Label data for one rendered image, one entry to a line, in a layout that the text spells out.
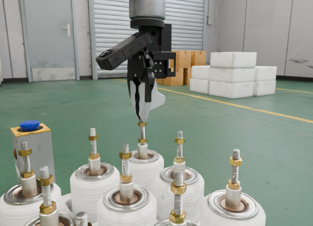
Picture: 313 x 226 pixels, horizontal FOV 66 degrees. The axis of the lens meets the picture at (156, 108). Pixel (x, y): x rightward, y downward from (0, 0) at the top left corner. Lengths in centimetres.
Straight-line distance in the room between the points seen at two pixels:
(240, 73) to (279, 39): 323
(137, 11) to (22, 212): 40
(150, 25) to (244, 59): 262
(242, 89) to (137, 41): 268
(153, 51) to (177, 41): 606
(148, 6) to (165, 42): 8
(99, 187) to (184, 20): 640
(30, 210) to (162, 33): 40
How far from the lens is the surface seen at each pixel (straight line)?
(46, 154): 61
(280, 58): 614
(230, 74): 298
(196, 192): 46
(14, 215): 45
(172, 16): 656
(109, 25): 578
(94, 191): 48
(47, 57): 551
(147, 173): 53
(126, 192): 40
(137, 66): 50
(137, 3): 50
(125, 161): 38
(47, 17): 557
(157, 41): 53
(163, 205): 47
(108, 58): 46
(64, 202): 57
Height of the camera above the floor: 47
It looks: 12 degrees down
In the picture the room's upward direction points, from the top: straight up
